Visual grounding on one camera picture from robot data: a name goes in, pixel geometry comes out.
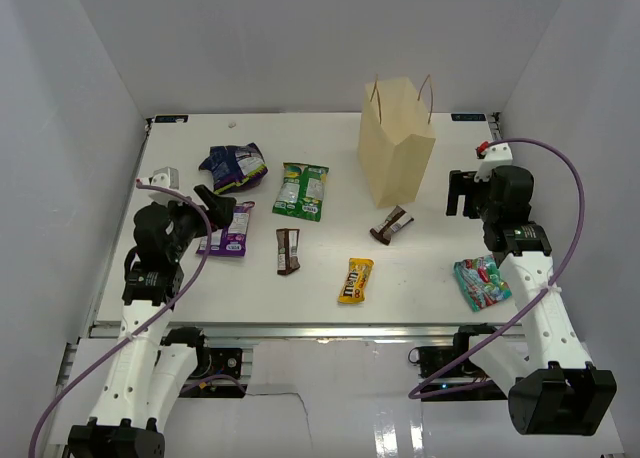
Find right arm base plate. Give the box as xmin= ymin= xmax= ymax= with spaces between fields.
xmin=407 ymin=345 xmax=506 ymax=401

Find crumpled dark purple snack bag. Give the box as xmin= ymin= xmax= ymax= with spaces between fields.
xmin=198 ymin=142 xmax=268 ymax=195

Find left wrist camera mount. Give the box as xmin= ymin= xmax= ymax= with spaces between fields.
xmin=136 ymin=167 xmax=180 ymax=206

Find brown chocolate bar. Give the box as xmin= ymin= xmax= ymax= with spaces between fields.
xmin=369 ymin=206 xmax=414 ymax=246
xmin=276 ymin=228 xmax=300 ymax=276

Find brown paper bag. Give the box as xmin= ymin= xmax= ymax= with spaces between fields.
xmin=357 ymin=76 xmax=436 ymax=208

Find colourful red green candy bag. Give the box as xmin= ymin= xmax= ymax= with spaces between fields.
xmin=453 ymin=254 xmax=512 ymax=312

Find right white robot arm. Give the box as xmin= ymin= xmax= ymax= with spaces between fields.
xmin=446 ymin=165 xmax=617 ymax=436

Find yellow M&M's packet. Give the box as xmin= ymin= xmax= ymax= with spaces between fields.
xmin=338 ymin=258 xmax=374 ymax=305

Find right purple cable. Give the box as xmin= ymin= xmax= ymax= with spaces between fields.
xmin=407 ymin=137 xmax=586 ymax=401

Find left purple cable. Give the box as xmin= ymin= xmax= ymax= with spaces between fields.
xmin=28 ymin=184 xmax=212 ymax=458

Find left blue table label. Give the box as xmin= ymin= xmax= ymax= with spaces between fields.
xmin=153 ymin=114 xmax=189 ymax=124

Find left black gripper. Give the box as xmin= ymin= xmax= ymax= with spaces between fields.
xmin=159 ymin=185 xmax=235 ymax=262

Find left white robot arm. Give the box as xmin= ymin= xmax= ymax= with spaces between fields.
xmin=67 ymin=185 xmax=236 ymax=457

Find aluminium front rail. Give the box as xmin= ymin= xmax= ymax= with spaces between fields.
xmin=87 ymin=322 xmax=531 ymax=340

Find blue table label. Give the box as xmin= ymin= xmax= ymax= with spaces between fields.
xmin=153 ymin=114 xmax=189 ymax=124
xmin=450 ymin=113 xmax=486 ymax=122

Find right blue table label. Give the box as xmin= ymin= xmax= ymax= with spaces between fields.
xmin=450 ymin=113 xmax=486 ymax=122

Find purple cable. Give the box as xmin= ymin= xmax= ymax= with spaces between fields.
xmin=28 ymin=184 xmax=212 ymax=458
xmin=407 ymin=137 xmax=586 ymax=401

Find flat purple candy bag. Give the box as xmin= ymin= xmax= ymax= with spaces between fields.
xmin=196 ymin=201 xmax=255 ymax=258

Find green Fox's candy bag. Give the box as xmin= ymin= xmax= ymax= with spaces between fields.
xmin=272 ymin=162 xmax=329 ymax=222

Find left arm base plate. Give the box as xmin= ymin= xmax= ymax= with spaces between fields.
xmin=189 ymin=347 xmax=243 ymax=380

